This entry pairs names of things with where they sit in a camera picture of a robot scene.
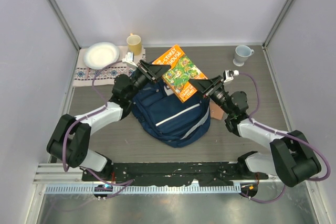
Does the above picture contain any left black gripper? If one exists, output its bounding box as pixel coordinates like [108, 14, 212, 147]
[127, 60, 171, 101]

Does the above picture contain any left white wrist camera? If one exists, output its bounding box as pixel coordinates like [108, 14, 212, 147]
[122, 52, 137, 69]

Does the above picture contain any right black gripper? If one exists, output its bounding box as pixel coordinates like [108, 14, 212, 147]
[188, 76, 234, 116]

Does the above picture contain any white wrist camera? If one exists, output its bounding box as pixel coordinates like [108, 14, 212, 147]
[122, 52, 137, 69]
[223, 70, 239, 85]

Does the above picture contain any white slotted cable duct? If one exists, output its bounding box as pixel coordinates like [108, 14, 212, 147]
[45, 183, 241, 195]

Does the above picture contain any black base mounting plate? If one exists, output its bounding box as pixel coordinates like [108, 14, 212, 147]
[96, 162, 269, 187]

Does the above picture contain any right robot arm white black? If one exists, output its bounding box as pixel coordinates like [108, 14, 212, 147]
[190, 76, 322, 187]

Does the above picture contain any patterned cloth placemat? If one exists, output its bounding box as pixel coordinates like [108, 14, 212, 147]
[72, 49, 134, 87]

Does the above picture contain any navy blue student backpack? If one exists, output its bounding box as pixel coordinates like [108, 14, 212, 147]
[132, 80, 211, 148]

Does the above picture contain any light blue footed cup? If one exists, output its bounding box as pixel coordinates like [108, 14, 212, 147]
[233, 45, 255, 67]

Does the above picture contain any tan leather wallet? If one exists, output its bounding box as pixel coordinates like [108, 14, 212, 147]
[209, 101, 224, 120]

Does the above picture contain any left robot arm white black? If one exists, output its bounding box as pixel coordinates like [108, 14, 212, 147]
[46, 60, 171, 182]

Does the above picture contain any white paper plate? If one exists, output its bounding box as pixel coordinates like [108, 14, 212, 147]
[83, 42, 120, 70]

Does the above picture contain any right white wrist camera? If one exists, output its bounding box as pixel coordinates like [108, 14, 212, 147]
[223, 70, 239, 85]

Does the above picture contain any yellow mug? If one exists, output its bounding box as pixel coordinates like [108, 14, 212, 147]
[127, 34, 142, 55]

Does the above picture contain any pink handled fork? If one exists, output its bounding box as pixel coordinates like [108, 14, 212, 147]
[85, 67, 90, 80]

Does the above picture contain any orange green treehouse book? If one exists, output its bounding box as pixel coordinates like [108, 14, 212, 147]
[152, 45, 207, 103]

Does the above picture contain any aluminium frame rail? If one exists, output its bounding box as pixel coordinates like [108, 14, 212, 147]
[33, 160, 320, 184]

